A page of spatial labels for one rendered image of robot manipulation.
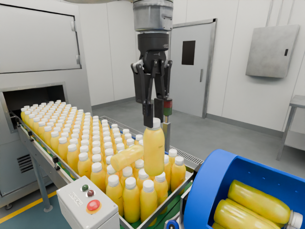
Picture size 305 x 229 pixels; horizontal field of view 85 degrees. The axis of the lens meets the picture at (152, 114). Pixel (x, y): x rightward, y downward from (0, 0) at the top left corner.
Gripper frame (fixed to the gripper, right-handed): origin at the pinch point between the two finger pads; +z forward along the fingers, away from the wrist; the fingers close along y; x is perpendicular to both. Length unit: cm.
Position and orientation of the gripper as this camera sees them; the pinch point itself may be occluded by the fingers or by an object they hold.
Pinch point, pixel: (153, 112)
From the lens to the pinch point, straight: 47.0
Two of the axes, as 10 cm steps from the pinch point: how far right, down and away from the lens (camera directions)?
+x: -7.4, -2.5, 6.2
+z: 0.1, 9.2, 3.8
